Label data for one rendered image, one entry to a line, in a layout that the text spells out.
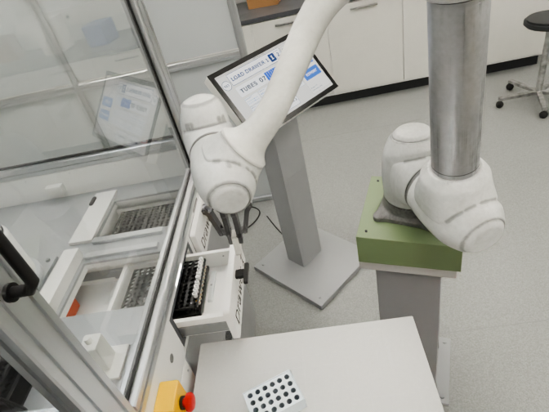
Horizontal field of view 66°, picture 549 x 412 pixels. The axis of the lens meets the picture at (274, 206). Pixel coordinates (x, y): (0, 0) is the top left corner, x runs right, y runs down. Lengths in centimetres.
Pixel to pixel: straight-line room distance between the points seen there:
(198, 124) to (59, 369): 48
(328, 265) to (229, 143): 166
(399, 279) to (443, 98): 72
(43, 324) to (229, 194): 34
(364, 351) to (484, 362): 98
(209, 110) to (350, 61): 311
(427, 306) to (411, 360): 42
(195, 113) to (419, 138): 57
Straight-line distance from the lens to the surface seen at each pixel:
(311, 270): 231
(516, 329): 217
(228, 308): 106
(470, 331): 212
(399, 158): 114
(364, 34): 387
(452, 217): 101
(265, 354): 117
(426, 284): 143
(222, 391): 114
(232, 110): 165
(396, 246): 125
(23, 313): 67
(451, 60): 83
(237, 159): 74
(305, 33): 83
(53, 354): 72
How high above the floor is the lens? 171
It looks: 37 degrees down
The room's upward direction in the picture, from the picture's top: 14 degrees counter-clockwise
